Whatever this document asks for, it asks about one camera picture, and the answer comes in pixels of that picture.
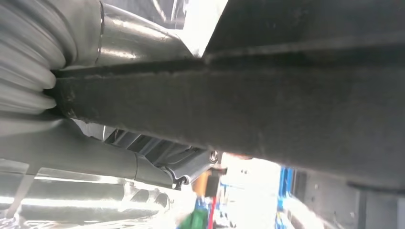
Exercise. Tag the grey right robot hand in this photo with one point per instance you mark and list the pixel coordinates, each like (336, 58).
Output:
(133, 41)

